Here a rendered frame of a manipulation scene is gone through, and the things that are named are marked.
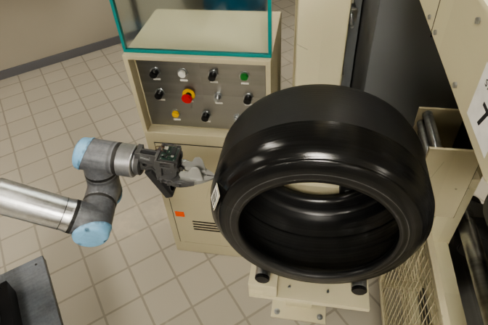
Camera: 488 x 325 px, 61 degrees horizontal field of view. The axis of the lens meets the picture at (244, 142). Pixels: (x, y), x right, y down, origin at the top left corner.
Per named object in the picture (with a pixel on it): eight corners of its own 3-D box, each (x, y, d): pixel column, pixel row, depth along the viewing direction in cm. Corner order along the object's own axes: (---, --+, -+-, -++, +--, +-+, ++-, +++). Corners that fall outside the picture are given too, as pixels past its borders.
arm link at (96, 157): (88, 154, 119) (81, 128, 113) (130, 161, 118) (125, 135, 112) (73, 177, 112) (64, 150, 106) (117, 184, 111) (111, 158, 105)
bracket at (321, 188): (259, 193, 153) (258, 175, 146) (369, 203, 147) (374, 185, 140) (258, 200, 150) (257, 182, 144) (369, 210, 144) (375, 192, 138)
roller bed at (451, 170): (399, 170, 151) (418, 106, 131) (442, 174, 149) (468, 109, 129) (406, 213, 137) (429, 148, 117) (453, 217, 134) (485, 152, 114)
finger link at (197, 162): (214, 165, 107) (180, 159, 108) (214, 180, 111) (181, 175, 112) (217, 157, 109) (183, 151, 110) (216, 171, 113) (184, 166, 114)
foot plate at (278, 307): (276, 269, 223) (276, 267, 222) (326, 275, 219) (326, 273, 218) (270, 317, 204) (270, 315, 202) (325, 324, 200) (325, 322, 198)
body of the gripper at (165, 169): (176, 165, 104) (130, 158, 105) (178, 187, 109) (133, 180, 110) (184, 145, 109) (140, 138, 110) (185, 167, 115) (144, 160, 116)
